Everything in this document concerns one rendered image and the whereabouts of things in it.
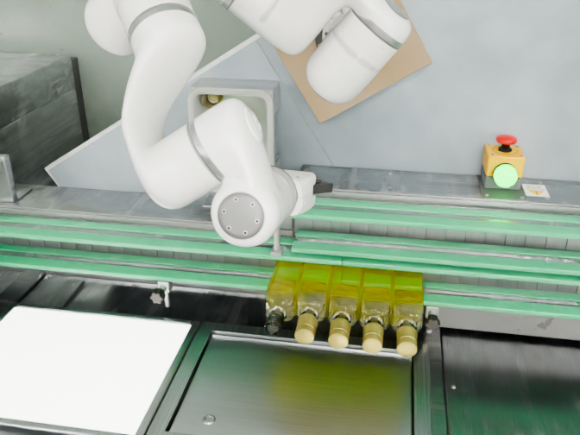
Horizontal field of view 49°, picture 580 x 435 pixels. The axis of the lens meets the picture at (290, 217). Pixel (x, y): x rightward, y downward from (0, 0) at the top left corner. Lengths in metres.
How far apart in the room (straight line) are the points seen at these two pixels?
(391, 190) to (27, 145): 1.15
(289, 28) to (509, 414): 0.78
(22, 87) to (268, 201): 1.41
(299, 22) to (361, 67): 0.11
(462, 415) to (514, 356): 0.22
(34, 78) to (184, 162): 1.41
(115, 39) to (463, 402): 0.87
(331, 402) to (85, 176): 0.79
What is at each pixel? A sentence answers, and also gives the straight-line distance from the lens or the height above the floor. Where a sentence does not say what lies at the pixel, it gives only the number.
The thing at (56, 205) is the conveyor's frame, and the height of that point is 0.86.
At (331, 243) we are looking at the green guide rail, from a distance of 1.25.
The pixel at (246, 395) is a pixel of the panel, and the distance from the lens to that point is 1.18.
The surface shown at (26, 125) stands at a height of 0.42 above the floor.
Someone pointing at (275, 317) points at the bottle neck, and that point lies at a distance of 1.13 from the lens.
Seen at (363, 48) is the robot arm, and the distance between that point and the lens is 0.96.
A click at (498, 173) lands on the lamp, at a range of 1.28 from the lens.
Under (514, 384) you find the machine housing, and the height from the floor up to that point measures 1.02.
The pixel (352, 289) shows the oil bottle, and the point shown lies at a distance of 1.17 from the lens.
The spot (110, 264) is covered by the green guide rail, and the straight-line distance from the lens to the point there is 1.42.
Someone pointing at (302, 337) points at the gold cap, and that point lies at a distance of 1.09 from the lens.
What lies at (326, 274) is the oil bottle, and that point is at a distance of 1.21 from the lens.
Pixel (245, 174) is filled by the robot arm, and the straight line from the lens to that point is 0.65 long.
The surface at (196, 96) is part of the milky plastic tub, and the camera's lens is 1.31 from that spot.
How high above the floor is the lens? 2.03
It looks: 62 degrees down
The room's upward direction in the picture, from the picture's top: 159 degrees counter-clockwise
